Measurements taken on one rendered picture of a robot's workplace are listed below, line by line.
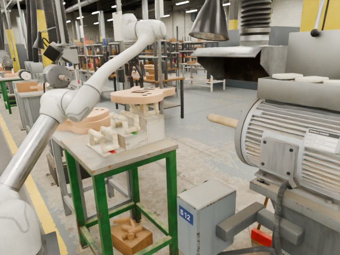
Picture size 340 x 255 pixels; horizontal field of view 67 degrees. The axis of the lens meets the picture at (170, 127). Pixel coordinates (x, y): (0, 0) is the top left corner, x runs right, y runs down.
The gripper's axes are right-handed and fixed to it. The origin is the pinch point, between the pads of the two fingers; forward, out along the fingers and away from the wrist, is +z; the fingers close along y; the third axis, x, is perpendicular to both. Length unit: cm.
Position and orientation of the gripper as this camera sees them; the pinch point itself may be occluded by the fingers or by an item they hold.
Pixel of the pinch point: (136, 83)
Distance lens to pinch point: 170.8
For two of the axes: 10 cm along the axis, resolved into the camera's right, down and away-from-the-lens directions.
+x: 4.4, -4.1, 8.0
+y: 9.0, 1.2, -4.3
